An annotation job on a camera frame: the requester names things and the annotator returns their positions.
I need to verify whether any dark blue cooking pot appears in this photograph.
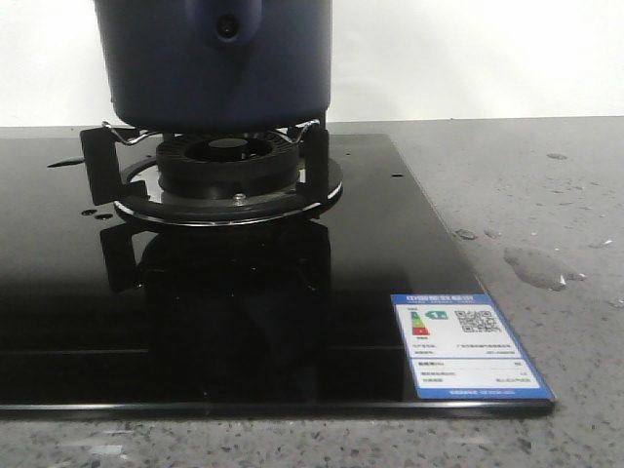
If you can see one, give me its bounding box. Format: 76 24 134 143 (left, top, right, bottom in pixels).
95 0 332 133

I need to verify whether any black metal pot support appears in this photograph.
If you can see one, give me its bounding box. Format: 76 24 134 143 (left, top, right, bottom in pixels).
80 120 342 228

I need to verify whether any black gas burner head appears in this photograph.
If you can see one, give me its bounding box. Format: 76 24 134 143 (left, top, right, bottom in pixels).
156 133 299 200

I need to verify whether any blue energy rating label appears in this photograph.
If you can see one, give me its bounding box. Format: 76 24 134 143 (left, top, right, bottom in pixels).
391 293 553 401

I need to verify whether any black glass gas stove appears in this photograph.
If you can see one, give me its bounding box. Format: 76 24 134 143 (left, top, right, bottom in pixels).
1 135 555 419

